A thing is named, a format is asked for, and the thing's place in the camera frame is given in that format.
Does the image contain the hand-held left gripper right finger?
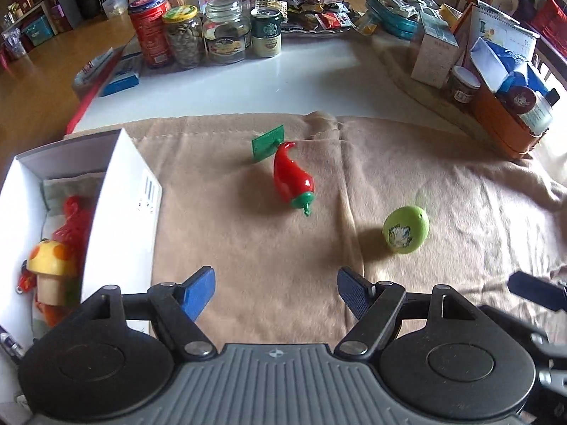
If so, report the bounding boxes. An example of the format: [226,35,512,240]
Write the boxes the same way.
[334,267,497,359]

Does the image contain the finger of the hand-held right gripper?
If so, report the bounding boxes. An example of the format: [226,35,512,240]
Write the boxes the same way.
[509,271,567,313]

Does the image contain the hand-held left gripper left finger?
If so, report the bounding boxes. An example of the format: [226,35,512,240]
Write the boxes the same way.
[66,266,218,359]

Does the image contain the green egg toy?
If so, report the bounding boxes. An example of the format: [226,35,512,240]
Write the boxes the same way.
[382,205,430,255]

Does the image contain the white cardboard box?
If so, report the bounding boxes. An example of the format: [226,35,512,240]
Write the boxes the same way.
[0,127,164,412]

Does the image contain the red chili pepper toy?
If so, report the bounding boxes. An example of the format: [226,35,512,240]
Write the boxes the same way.
[273,142,316,217]

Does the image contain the red butterfly cutout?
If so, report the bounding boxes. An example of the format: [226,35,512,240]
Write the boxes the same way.
[51,195,96,257]

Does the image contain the orange toy hammer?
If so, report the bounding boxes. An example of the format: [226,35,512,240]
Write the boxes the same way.
[35,292,80,328]

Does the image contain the yellow mushroom toy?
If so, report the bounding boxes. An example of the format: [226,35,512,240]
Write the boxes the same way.
[27,239,78,306]

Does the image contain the red toy train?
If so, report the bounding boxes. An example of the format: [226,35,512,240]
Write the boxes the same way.
[17,270,38,295]

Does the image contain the beige blanket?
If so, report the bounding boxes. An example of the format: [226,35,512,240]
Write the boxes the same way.
[64,110,567,350]

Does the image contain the orange basket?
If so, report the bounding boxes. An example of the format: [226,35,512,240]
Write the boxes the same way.
[470,84,548,160]

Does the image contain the white bottle black cap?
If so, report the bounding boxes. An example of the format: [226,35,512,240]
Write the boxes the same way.
[518,89,560,136]

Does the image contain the round brown lid jar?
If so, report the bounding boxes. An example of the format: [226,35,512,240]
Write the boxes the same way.
[505,85,538,113]

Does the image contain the beige woven mat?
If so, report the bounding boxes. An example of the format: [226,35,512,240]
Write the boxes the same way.
[381,35,515,151]

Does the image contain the small dark jar white lid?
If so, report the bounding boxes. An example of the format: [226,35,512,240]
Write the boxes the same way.
[445,66,481,104]

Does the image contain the blue flat box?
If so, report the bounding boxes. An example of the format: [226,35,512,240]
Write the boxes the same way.
[101,55,142,98]

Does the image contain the blue and white bag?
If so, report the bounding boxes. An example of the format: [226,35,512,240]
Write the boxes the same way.
[470,38,550,98]

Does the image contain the beige carton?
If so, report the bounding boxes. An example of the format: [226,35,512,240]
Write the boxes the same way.
[410,9,461,88]

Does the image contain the white toothpaste box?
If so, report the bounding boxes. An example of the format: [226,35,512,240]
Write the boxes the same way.
[73,49,118,87]

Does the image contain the seed jar with yellow lid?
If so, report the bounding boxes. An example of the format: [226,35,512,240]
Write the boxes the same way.
[162,5,207,70]

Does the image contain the labelled glass jar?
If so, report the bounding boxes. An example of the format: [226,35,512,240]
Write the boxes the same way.
[203,0,252,66]

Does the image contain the desk calendar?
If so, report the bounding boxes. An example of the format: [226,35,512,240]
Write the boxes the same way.
[461,0,538,69]

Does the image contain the green and white coffee can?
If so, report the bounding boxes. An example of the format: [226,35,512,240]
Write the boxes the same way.
[250,6,284,59]

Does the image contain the red tin can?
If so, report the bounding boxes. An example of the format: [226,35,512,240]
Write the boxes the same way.
[128,0,173,69]

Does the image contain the teal tin of packets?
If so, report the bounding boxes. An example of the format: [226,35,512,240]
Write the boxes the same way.
[365,0,439,40]

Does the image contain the tray of snack packets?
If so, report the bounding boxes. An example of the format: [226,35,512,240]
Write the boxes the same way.
[239,0,355,34]

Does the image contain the blue storage bin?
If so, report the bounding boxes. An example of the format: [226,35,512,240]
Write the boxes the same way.
[22,15,55,47]

